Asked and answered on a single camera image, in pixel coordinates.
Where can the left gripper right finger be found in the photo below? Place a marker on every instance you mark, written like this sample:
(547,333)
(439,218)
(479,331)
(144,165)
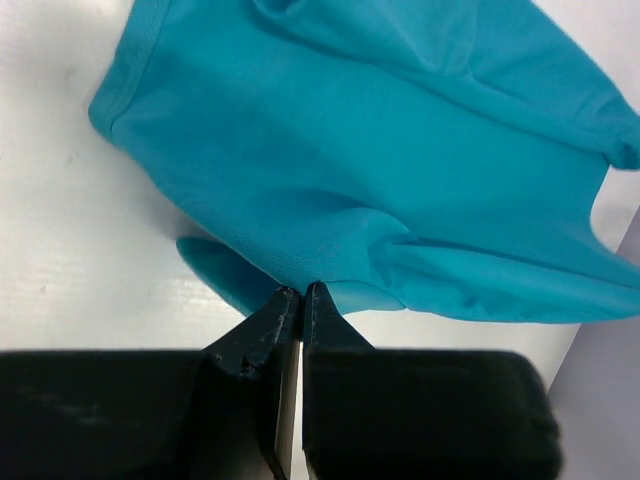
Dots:
(398,414)

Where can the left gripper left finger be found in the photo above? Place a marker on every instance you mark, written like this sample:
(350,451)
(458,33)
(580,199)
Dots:
(222,412)

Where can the teal t shirt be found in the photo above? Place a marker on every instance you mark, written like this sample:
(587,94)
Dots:
(436,156)

